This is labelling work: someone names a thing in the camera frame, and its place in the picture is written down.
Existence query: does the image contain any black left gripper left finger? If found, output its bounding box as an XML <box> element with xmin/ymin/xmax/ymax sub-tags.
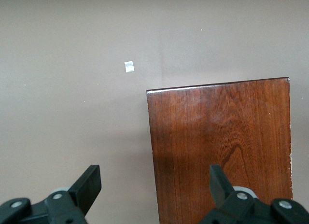
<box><xmin>0</xmin><ymin>164</ymin><xmax>102</xmax><ymax>224</ymax></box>

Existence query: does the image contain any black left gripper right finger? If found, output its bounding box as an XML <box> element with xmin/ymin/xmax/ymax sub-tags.
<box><xmin>199</xmin><ymin>164</ymin><xmax>309</xmax><ymax>224</ymax></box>

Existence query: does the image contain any dark brown wooden cabinet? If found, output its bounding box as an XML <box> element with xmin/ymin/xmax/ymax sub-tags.
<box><xmin>146</xmin><ymin>77</ymin><xmax>293</xmax><ymax>224</ymax></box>

